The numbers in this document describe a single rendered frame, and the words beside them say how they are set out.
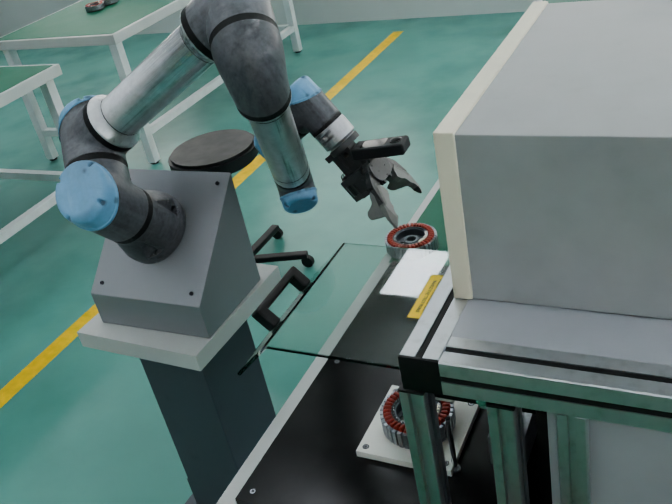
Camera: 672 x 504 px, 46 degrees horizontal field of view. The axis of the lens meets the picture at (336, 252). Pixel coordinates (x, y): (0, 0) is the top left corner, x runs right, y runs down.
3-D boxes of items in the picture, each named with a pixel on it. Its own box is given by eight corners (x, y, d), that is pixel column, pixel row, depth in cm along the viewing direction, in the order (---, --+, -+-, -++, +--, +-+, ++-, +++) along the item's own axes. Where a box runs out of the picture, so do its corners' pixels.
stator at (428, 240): (378, 260, 167) (375, 245, 166) (399, 233, 175) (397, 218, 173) (426, 266, 162) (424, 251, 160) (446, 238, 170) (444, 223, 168)
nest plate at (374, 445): (356, 456, 118) (355, 450, 117) (392, 390, 129) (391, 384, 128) (452, 477, 111) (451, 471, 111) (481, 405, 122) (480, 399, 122)
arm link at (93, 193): (104, 252, 152) (53, 231, 140) (94, 193, 157) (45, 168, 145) (154, 227, 148) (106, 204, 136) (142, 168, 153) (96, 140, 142)
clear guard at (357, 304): (237, 375, 102) (225, 339, 99) (317, 273, 119) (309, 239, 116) (481, 419, 87) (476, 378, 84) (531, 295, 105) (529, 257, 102)
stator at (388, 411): (369, 439, 119) (365, 421, 117) (404, 391, 126) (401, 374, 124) (435, 461, 113) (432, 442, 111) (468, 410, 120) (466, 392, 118)
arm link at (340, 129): (347, 108, 161) (330, 124, 155) (362, 125, 162) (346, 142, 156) (324, 127, 166) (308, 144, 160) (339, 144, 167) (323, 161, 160)
